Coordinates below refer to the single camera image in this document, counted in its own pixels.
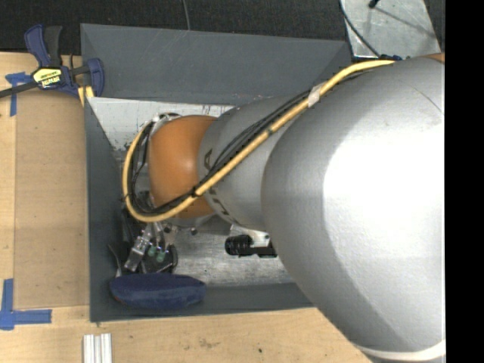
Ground black cylinder on white bracket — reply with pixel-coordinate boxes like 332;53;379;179
224;230;279;259

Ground black sunglasses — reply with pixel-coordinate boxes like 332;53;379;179
108;217;179;276

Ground dark blue cloth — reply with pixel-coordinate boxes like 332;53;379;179
109;272;207;311

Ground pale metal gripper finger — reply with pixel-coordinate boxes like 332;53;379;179
123;234;150;273

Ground pale wood flat board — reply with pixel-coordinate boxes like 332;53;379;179
12;92;92;311

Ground grey metal bin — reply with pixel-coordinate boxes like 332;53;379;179
79;23;355;323

